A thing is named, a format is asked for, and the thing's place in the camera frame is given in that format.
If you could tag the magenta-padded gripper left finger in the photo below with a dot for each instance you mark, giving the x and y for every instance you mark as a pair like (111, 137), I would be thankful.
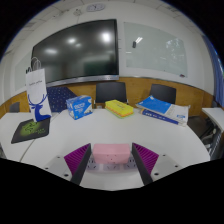
(76, 159)

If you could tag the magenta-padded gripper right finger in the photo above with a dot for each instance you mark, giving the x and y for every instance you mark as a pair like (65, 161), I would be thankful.
(148, 159)

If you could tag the pink charger block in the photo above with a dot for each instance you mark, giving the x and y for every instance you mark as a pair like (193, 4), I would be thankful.
(111, 153)

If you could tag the white power strip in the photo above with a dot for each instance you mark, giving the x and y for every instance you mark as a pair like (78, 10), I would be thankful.
(111, 167)

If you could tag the dark blue book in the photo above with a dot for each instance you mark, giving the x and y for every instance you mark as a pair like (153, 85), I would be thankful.
(158, 116)

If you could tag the blue tissue box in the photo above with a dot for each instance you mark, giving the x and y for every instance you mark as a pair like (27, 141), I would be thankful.
(79, 107)

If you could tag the black mouse pad green print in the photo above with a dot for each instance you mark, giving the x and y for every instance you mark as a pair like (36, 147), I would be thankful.
(30, 130)

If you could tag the yellow box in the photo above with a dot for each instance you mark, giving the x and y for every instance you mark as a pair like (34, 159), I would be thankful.
(119, 108)

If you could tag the blue dotted chair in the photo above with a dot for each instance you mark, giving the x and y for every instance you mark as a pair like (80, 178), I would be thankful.
(58, 98)

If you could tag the black chair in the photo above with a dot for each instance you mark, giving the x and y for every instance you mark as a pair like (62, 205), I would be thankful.
(110, 91)
(163, 93)

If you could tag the white paper bag blue deer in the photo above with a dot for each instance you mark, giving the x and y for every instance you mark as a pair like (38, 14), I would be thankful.
(36, 90)

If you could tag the grey chair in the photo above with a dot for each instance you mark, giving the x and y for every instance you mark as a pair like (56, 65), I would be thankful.
(14, 107)

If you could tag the white side table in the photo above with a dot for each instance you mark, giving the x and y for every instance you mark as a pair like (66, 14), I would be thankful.
(216, 116)

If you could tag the small glass whiteboard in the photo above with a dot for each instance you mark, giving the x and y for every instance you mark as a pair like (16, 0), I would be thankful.
(22, 73)

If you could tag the blue curtain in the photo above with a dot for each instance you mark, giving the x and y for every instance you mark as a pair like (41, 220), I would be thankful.
(217, 76)

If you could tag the large glass whiteboard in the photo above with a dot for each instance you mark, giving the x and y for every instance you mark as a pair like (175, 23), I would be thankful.
(155, 48)

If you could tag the large black wall display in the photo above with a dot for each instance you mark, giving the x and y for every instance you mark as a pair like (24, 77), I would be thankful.
(76, 51)

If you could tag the round wall clock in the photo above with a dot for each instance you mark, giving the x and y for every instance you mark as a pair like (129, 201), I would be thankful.
(95, 7)

